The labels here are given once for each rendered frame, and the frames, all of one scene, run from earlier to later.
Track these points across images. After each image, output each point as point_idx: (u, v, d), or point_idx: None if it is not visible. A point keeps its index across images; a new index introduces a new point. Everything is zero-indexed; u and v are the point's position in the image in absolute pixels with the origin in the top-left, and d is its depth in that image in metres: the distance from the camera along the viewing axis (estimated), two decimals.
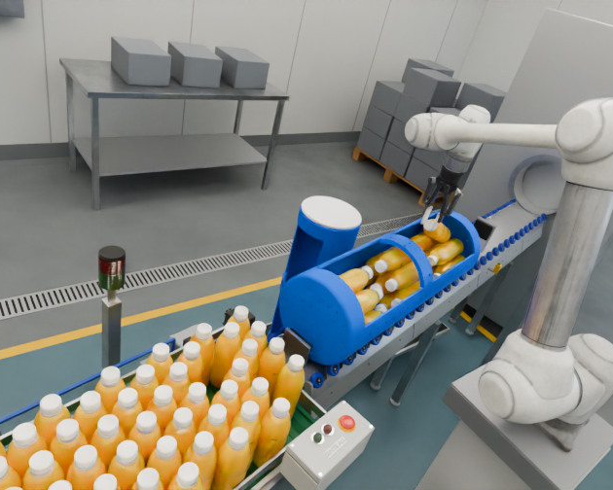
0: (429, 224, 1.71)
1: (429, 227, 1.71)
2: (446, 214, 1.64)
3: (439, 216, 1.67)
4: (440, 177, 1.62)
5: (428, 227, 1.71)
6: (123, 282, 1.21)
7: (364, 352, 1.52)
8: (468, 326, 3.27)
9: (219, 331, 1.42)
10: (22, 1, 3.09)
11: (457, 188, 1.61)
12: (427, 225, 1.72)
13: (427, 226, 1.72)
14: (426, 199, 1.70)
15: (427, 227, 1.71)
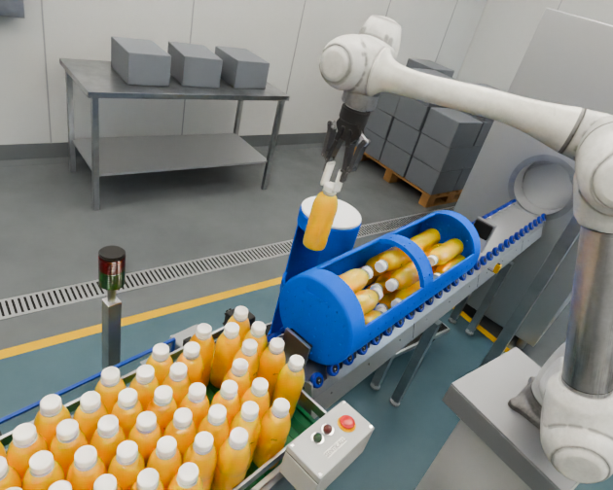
0: (332, 185, 1.31)
1: (332, 186, 1.30)
2: (348, 169, 1.24)
3: (342, 173, 1.27)
4: (341, 120, 1.22)
5: (331, 186, 1.30)
6: (123, 282, 1.21)
7: (364, 352, 1.52)
8: (468, 326, 3.27)
9: (219, 331, 1.42)
10: (22, 1, 3.09)
11: (362, 134, 1.20)
12: (330, 185, 1.31)
13: (329, 185, 1.31)
14: (328, 153, 1.29)
15: (330, 185, 1.31)
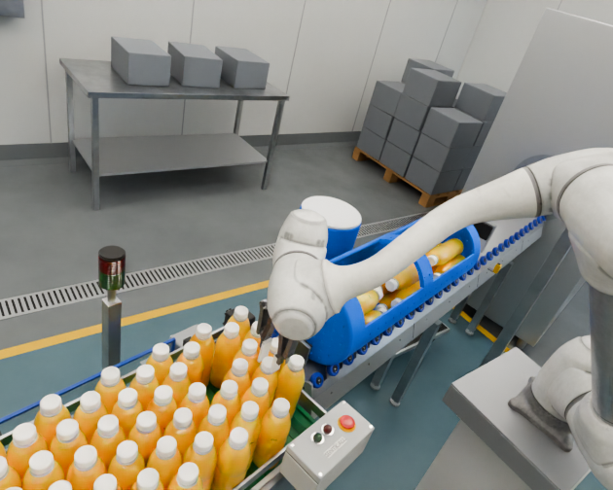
0: (270, 362, 1.19)
1: (270, 365, 1.18)
2: (283, 356, 1.11)
3: (277, 356, 1.14)
4: None
5: (269, 364, 1.18)
6: (123, 282, 1.21)
7: (364, 352, 1.52)
8: (468, 326, 3.27)
9: (219, 331, 1.42)
10: (22, 1, 3.09)
11: None
12: (268, 362, 1.18)
13: (267, 363, 1.18)
14: (264, 329, 1.17)
15: (268, 364, 1.18)
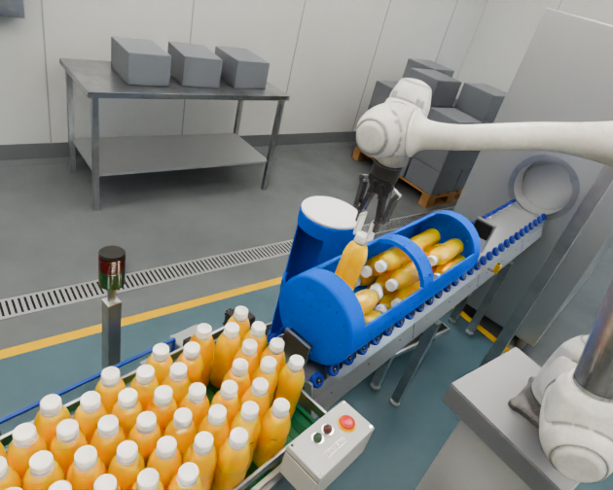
0: (270, 361, 1.19)
1: (270, 364, 1.18)
2: (381, 222, 1.27)
3: (375, 224, 1.30)
4: (373, 174, 1.25)
5: (269, 364, 1.18)
6: (123, 282, 1.21)
7: (364, 352, 1.52)
8: (468, 326, 3.27)
9: (219, 331, 1.42)
10: (22, 1, 3.09)
11: (395, 188, 1.24)
12: (268, 361, 1.18)
13: (267, 362, 1.18)
14: (359, 203, 1.33)
15: (268, 363, 1.18)
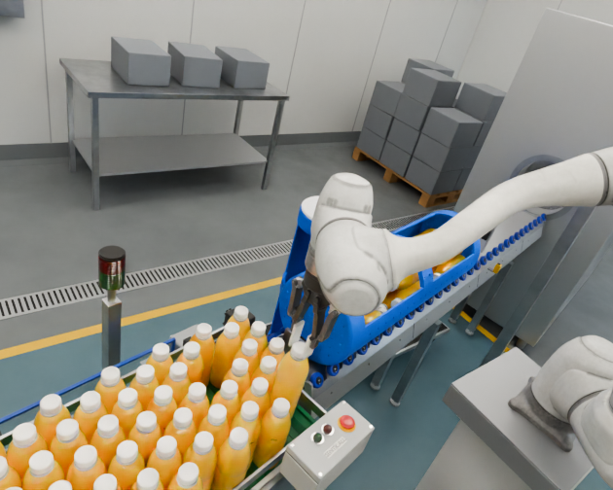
0: (270, 361, 1.19)
1: (270, 364, 1.18)
2: (319, 339, 1.02)
3: (311, 339, 1.04)
4: None
5: (269, 364, 1.18)
6: (123, 282, 1.21)
7: (364, 352, 1.52)
8: (468, 326, 3.27)
9: (219, 331, 1.42)
10: (22, 1, 3.09)
11: None
12: (268, 361, 1.18)
13: (267, 362, 1.18)
14: (295, 310, 1.07)
15: (268, 363, 1.18)
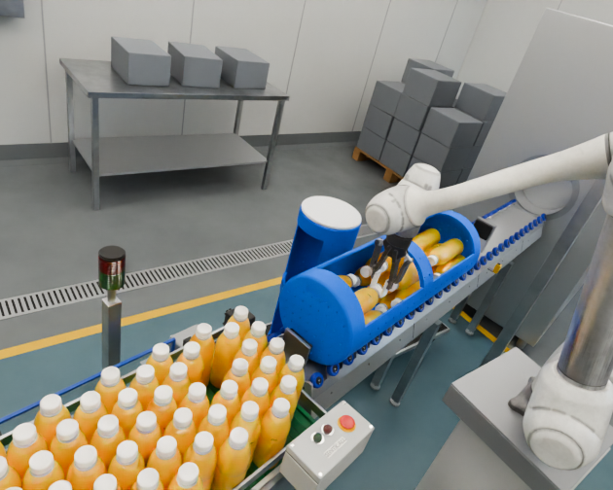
0: (270, 361, 1.19)
1: (270, 364, 1.18)
2: (395, 281, 1.44)
3: (388, 283, 1.47)
4: (387, 240, 1.42)
5: (269, 364, 1.18)
6: (123, 282, 1.21)
7: (364, 352, 1.52)
8: (468, 326, 3.27)
9: (219, 331, 1.42)
10: (22, 1, 3.09)
11: (407, 254, 1.40)
12: (268, 361, 1.18)
13: (267, 362, 1.18)
14: (375, 262, 1.49)
15: (268, 363, 1.18)
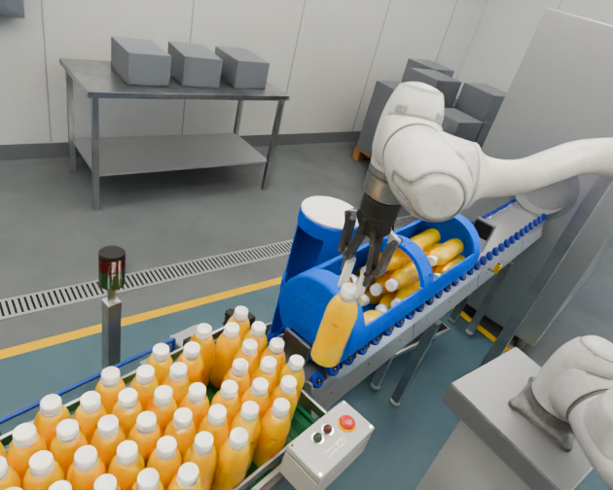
0: (270, 361, 1.19)
1: (270, 364, 1.18)
2: (375, 274, 0.95)
3: (365, 276, 0.97)
4: (363, 211, 0.93)
5: (269, 364, 1.18)
6: (123, 282, 1.21)
7: (364, 352, 1.52)
8: (468, 326, 3.27)
9: (219, 331, 1.42)
10: (22, 1, 3.09)
11: (392, 230, 0.91)
12: (268, 361, 1.18)
13: (267, 362, 1.18)
14: (345, 247, 1.00)
15: (268, 363, 1.18)
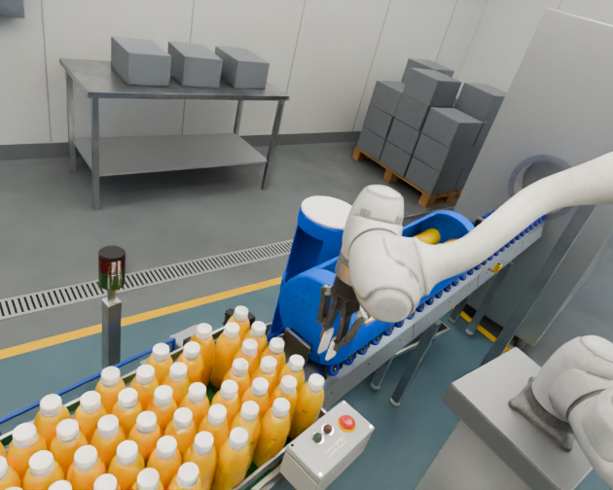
0: (270, 361, 1.19)
1: (270, 364, 1.18)
2: (343, 342, 1.05)
3: (336, 342, 1.08)
4: None
5: (269, 364, 1.18)
6: (123, 282, 1.21)
7: (364, 352, 1.52)
8: (468, 326, 3.27)
9: (219, 331, 1.42)
10: (22, 1, 3.09)
11: (361, 307, 1.01)
12: (268, 361, 1.18)
13: (267, 362, 1.18)
14: (324, 318, 1.10)
15: (268, 363, 1.18)
